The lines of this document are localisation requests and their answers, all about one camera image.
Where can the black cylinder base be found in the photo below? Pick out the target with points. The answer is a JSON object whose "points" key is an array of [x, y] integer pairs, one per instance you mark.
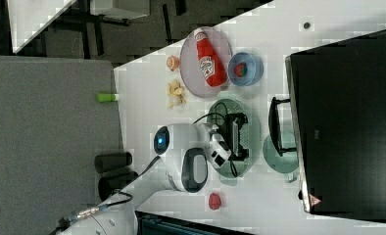
{"points": [[108, 185], [108, 162]]}

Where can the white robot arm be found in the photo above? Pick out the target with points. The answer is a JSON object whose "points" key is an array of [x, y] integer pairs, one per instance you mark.
{"points": [[183, 153]]}

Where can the green mug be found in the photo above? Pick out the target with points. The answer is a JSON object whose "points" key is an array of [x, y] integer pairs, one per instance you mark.
{"points": [[286, 163]]}

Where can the blue bowl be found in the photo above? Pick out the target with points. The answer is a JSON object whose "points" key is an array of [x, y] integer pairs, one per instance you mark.
{"points": [[255, 69]]}

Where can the green marker object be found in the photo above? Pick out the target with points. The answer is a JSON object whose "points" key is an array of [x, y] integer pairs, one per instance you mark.
{"points": [[107, 97]]}

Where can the small strawberry in bowl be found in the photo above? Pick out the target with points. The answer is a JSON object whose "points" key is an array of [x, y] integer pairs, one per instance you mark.
{"points": [[240, 70]]}

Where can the peeled banana toy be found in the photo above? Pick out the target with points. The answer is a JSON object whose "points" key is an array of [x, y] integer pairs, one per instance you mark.
{"points": [[175, 94]]}

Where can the orange slice toy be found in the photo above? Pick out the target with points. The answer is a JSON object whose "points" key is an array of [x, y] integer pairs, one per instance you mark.
{"points": [[172, 63]]}

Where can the black toaster oven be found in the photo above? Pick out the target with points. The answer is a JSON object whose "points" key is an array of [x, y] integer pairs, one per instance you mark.
{"points": [[337, 95]]}

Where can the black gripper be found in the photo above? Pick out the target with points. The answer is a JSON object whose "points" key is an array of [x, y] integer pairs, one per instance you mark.
{"points": [[230, 130]]}

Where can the blue metal frame rail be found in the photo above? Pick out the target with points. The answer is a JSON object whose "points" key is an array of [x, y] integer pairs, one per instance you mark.
{"points": [[153, 224]]}

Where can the purple round plate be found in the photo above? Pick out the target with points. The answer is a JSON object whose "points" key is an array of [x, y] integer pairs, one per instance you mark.
{"points": [[189, 63]]}

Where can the red ketchup bottle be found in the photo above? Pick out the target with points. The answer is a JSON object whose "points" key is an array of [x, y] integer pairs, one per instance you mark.
{"points": [[210, 63]]}

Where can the green plastic strainer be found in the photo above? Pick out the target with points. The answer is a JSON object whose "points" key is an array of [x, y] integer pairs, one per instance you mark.
{"points": [[250, 136]]}

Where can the red strawberry toy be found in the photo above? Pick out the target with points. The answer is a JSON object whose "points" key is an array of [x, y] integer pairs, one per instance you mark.
{"points": [[214, 201]]}

